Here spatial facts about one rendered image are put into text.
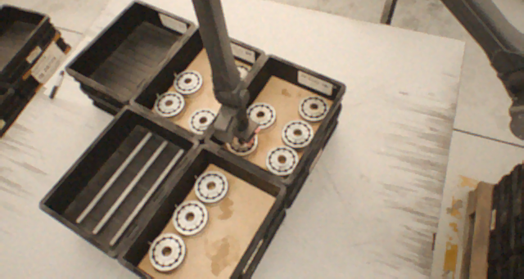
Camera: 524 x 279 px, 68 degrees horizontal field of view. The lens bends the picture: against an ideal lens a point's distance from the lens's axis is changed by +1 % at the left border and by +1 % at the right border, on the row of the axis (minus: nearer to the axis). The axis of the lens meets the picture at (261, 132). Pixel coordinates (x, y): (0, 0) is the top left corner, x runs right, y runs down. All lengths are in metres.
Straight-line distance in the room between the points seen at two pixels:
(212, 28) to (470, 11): 0.49
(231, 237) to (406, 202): 0.59
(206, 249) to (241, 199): 0.18
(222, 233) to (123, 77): 0.72
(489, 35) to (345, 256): 0.77
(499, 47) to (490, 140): 1.68
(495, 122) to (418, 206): 1.26
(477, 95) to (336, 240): 1.58
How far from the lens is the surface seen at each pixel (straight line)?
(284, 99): 1.36
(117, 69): 1.59
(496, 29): 0.81
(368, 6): 2.93
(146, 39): 1.65
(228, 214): 1.19
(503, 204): 2.00
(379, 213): 1.35
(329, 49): 1.68
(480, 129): 2.49
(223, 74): 0.96
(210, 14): 0.85
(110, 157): 1.38
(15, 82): 2.29
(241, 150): 1.23
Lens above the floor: 1.95
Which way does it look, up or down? 60 degrees down
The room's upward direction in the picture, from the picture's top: 7 degrees counter-clockwise
